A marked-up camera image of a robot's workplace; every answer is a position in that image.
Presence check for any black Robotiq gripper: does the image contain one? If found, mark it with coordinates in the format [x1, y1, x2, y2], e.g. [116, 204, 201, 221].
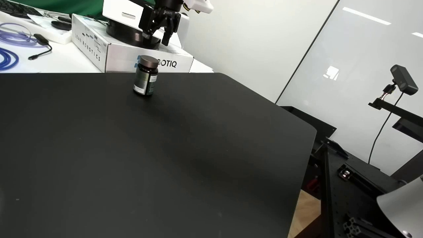
[137, 0, 185, 48]

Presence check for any small dark glass bottle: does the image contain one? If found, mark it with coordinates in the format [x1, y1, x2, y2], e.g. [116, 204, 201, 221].
[132, 55, 160, 100]

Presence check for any black device on box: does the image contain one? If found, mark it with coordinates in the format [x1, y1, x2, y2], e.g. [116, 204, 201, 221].
[106, 19, 162, 51]

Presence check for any white Robotiq cardboard box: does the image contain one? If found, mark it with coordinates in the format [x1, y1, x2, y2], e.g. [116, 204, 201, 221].
[70, 12, 196, 74]

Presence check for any green backdrop cloth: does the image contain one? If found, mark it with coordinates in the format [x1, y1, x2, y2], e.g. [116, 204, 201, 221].
[10, 0, 107, 20]

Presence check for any small black oval object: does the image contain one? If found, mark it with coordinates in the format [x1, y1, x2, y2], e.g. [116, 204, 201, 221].
[50, 16, 73, 32]

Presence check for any small black device with light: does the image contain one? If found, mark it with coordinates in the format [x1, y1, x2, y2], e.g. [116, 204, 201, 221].
[337, 164, 354, 182]

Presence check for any grey curved cover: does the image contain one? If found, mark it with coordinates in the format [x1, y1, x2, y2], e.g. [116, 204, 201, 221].
[375, 176, 423, 238]

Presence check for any black adapter with cable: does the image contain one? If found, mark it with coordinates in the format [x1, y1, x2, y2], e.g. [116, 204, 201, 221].
[26, 33, 54, 63]

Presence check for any blue and white cable bundle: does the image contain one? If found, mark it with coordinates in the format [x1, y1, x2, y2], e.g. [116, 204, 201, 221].
[0, 22, 42, 48]

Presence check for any blue coiled cable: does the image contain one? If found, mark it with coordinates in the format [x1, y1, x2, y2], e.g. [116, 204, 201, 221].
[0, 47, 21, 73]

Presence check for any black metal frame base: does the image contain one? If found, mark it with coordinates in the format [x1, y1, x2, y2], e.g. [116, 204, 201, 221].
[280, 105, 423, 238]

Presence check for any thin black camera cable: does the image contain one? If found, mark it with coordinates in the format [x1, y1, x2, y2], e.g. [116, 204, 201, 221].
[366, 84, 406, 166]

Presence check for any black camera on mount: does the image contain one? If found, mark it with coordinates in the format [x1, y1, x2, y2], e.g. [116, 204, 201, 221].
[389, 64, 420, 97]

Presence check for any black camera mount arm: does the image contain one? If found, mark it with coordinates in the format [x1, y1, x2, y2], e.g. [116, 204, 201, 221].
[367, 97, 423, 143]

